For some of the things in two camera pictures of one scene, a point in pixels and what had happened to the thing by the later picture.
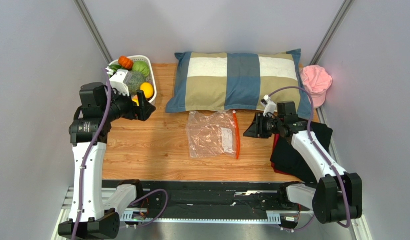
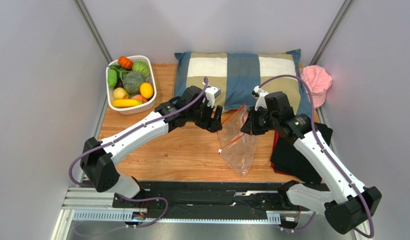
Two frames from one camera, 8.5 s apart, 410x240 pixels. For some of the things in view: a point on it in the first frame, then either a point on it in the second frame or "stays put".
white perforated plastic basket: [150, 76] stays put
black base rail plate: [212, 199] stays put
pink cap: [317, 81] stays put
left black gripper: [141, 113] -> [209, 124]
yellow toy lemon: [147, 89] stays put
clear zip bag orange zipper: [213, 134] -> [240, 148]
